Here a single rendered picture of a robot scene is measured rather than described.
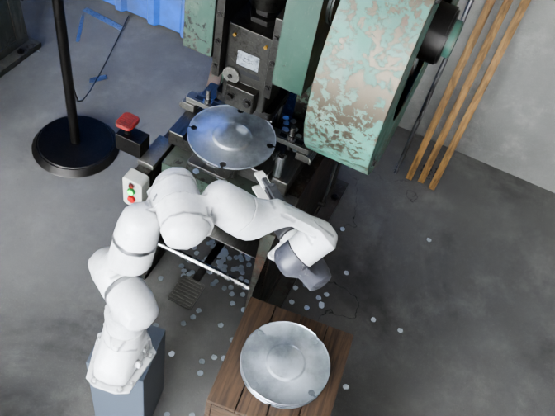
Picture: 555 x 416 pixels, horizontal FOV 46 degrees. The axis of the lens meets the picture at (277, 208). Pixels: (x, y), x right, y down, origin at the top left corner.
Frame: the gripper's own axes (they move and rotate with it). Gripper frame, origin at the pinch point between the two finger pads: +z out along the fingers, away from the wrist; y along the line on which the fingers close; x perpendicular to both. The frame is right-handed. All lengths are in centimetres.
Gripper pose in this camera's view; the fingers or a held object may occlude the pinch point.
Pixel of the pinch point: (261, 186)
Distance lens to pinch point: 202.5
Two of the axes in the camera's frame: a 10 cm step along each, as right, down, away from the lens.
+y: 1.2, -6.1, -7.8
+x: -8.9, 2.8, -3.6
